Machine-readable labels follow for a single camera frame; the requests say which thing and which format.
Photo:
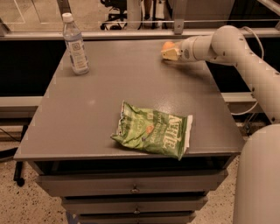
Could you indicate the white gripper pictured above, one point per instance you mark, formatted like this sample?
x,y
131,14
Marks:
x,y
185,50

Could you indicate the orange fruit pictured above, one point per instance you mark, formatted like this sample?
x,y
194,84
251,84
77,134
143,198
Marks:
x,y
167,45

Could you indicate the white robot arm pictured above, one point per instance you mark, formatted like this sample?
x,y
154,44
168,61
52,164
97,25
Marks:
x,y
257,188

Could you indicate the green jalapeno chip bag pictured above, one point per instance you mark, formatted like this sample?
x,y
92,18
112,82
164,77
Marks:
x,y
152,131

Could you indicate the black office chair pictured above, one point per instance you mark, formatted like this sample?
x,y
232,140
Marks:
x,y
115,21

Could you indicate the clear plastic water bottle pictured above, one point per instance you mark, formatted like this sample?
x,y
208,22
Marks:
x,y
75,45

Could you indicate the grey top drawer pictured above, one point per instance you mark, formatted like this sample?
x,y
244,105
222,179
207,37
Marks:
x,y
132,183

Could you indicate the grey drawer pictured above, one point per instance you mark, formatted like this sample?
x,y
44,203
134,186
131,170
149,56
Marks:
x,y
135,205
142,218
132,183

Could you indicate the grey middle drawer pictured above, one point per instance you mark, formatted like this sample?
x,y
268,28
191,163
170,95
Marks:
x,y
135,205

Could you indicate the grey bottom drawer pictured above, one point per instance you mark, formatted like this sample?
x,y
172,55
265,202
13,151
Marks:
x,y
142,218

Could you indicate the black stand base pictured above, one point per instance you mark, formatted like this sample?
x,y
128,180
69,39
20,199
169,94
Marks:
x,y
9,153

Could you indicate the metal window rail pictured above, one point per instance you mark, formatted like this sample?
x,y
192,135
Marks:
x,y
108,35

